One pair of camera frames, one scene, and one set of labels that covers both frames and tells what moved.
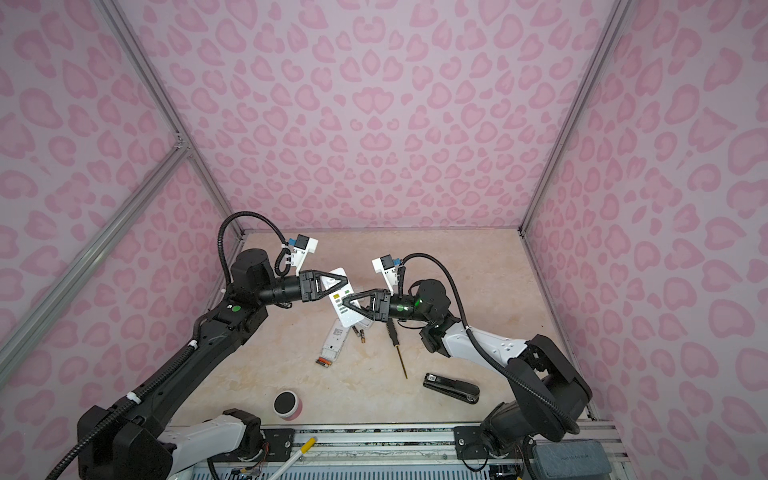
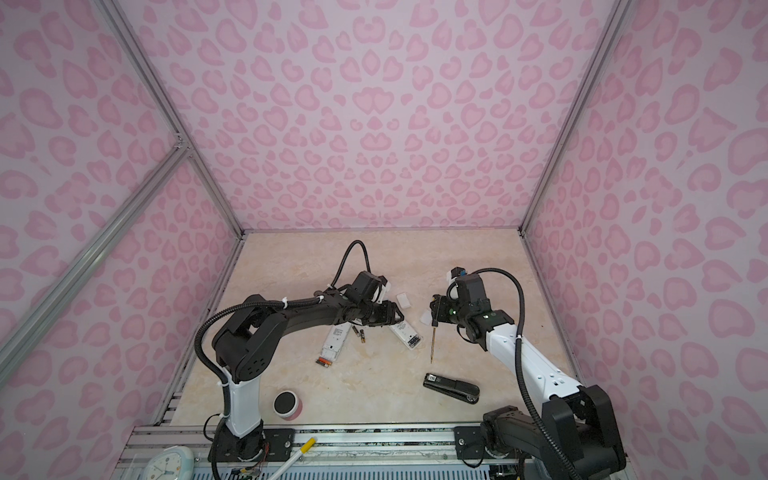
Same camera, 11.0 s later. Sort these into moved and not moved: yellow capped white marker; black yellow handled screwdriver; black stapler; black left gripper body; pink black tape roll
Moved: black left gripper body; black yellow handled screwdriver
Not moved: pink black tape roll; black stapler; yellow capped white marker
